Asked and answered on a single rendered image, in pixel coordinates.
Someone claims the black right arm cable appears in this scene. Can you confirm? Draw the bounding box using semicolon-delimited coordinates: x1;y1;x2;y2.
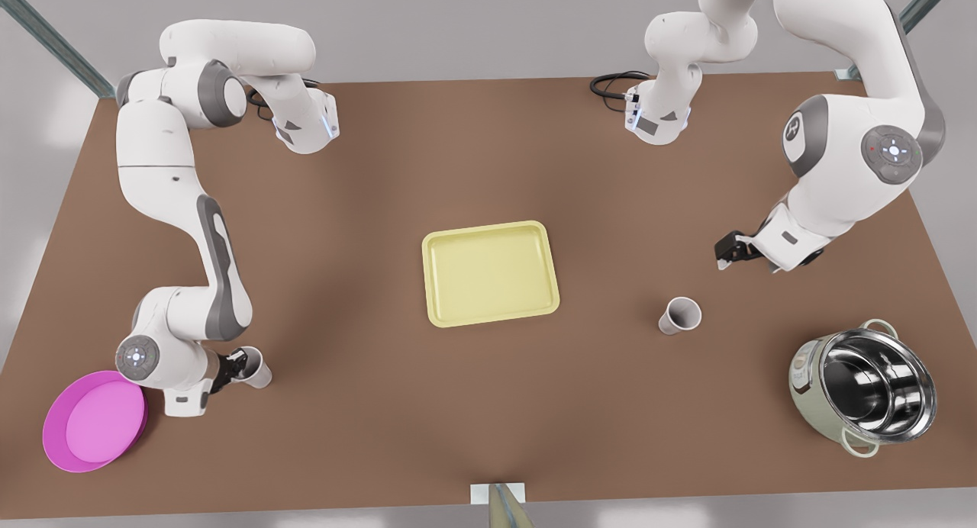
243;78;322;123

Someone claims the pale green steel pot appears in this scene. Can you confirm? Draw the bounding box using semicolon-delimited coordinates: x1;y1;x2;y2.
788;319;939;459

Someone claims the pink round plate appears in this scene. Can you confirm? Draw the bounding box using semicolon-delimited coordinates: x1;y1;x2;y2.
42;371;149;474

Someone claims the silver frame post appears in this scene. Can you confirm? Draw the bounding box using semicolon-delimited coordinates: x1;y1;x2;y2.
0;0;116;99
835;0;962;82
470;482;536;528

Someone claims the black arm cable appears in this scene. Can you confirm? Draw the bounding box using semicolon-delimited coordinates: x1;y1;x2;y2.
590;71;652;106
243;78;322;123

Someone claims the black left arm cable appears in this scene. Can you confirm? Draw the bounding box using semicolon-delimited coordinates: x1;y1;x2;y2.
590;71;652;106

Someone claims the white IKEA cup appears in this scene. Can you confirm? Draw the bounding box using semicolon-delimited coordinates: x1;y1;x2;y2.
232;346;273;390
659;297;703;336

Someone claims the yellow rectangular tray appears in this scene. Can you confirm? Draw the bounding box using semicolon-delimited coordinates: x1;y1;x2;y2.
422;221;561;329

